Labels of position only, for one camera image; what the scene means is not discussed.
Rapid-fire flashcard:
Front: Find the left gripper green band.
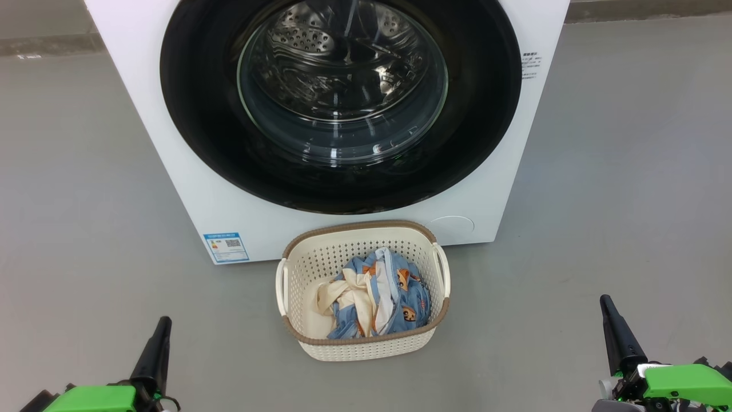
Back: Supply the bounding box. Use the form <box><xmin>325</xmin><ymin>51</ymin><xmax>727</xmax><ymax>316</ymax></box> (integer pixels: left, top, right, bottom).
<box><xmin>20</xmin><ymin>316</ymin><xmax>181</xmax><ymax>412</ymax></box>

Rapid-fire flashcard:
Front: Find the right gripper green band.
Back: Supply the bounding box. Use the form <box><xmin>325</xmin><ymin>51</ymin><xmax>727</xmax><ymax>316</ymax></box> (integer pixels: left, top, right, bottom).
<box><xmin>599</xmin><ymin>295</ymin><xmax>732</xmax><ymax>412</ymax></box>

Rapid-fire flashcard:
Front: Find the blue and cream print garment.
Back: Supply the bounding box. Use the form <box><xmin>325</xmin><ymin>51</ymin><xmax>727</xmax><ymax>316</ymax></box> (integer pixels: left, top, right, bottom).
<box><xmin>309</xmin><ymin>252</ymin><xmax>381</xmax><ymax>339</ymax></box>

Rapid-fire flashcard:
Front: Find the black round washer door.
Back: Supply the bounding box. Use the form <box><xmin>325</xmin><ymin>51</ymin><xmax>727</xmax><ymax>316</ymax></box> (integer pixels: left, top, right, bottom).
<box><xmin>160</xmin><ymin>0</ymin><xmax>523</xmax><ymax>215</ymax></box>

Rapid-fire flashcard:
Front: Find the white front-load washing machine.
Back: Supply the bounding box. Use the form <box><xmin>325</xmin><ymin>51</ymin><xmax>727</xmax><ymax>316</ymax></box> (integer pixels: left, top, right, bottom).
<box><xmin>85</xmin><ymin>0</ymin><xmax>571</xmax><ymax>265</ymax></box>

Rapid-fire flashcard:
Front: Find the stainless steel washing machine drum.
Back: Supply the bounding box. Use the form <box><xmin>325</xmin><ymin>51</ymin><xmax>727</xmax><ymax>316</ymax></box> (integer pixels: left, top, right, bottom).
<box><xmin>237</xmin><ymin>0</ymin><xmax>448</xmax><ymax>167</ymax></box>

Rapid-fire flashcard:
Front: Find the blue energy label sticker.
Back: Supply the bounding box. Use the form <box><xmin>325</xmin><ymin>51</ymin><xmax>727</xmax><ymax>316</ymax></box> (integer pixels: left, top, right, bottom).
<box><xmin>203</xmin><ymin>232</ymin><xmax>250</xmax><ymax>264</ymax></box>

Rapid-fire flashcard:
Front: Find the round white filter cover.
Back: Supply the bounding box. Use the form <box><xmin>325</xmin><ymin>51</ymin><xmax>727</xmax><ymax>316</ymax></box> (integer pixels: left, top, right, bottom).
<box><xmin>429</xmin><ymin>215</ymin><xmax>475</xmax><ymax>236</ymax></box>

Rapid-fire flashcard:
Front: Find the cream perforated laundry basket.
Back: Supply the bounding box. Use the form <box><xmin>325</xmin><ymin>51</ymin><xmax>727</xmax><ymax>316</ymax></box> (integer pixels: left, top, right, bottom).
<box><xmin>276</xmin><ymin>220</ymin><xmax>451</xmax><ymax>362</ymax></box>

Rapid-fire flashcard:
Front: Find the small printed text label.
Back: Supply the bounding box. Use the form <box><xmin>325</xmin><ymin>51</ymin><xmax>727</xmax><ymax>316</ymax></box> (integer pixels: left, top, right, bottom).
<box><xmin>522</xmin><ymin>50</ymin><xmax>545</xmax><ymax>80</ymax></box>

